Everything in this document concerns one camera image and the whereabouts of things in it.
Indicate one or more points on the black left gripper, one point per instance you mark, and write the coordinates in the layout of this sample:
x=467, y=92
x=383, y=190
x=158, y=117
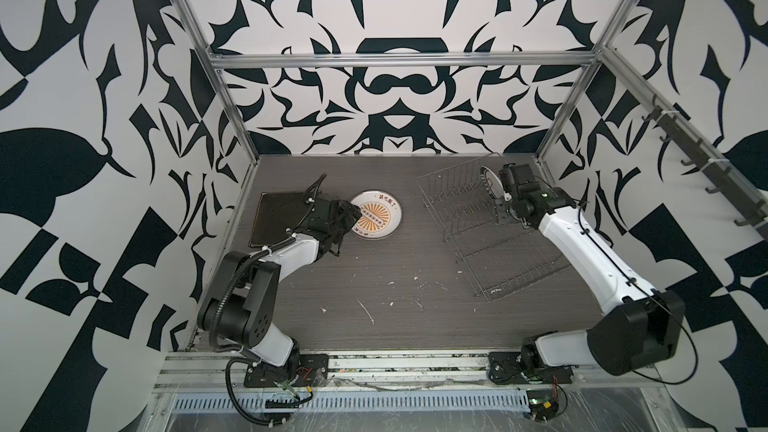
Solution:
x=350, y=215

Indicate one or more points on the black plate orange rim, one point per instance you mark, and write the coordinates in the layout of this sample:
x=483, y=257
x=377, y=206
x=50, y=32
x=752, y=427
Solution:
x=276, y=213

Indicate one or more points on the round white plate green rim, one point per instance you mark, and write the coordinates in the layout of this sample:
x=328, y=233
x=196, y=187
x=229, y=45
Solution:
x=492, y=183

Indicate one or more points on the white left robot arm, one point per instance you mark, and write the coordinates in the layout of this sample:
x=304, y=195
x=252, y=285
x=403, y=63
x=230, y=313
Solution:
x=238, y=308

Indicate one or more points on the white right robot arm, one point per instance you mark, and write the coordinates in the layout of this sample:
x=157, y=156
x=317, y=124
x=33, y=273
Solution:
x=640, y=325

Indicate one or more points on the wire metal dish rack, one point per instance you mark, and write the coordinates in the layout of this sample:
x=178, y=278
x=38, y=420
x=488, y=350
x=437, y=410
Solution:
x=499, y=255

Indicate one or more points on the aluminium cage frame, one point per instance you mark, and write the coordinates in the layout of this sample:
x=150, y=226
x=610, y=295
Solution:
x=376, y=93

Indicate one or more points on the white cable duct strip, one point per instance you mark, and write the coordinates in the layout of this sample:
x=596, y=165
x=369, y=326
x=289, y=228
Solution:
x=515, y=401

